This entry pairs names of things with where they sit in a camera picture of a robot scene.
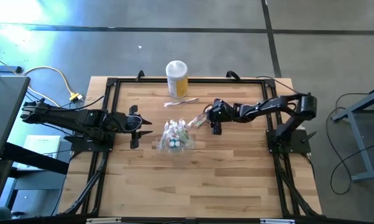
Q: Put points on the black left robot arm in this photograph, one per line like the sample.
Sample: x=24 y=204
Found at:
x=74 y=116

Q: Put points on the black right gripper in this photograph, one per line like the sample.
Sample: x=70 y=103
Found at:
x=222 y=113

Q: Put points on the white yellow wipes canister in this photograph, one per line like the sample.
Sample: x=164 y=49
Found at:
x=176 y=79

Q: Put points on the white box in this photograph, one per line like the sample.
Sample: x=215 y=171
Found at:
x=40 y=144

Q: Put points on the dark grey desk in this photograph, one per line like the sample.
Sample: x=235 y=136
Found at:
x=3 y=109

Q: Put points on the black aluminium table frame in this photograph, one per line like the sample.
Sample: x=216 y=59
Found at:
x=230 y=80

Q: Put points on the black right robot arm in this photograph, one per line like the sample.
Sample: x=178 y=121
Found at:
x=267 y=107

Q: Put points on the white label strip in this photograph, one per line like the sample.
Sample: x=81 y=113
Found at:
x=104 y=220
x=277 y=221

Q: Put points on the black table clamp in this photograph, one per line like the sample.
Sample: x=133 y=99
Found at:
x=140 y=75
x=233 y=75

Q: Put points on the clear acrylic organizer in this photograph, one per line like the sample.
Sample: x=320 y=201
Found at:
x=160 y=146

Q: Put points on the black floor bar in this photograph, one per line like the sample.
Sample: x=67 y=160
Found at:
x=4 y=69

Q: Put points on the black desk beam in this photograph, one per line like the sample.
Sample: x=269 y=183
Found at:
x=34 y=158

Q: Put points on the grey metal cart frame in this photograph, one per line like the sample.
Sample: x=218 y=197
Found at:
x=354 y=109

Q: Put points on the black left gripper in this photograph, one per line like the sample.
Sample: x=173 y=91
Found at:
x=132 y=124

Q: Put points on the teal mouthwash bottle white cap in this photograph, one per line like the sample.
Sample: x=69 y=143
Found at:
x=177 y=144
x=173 y=143

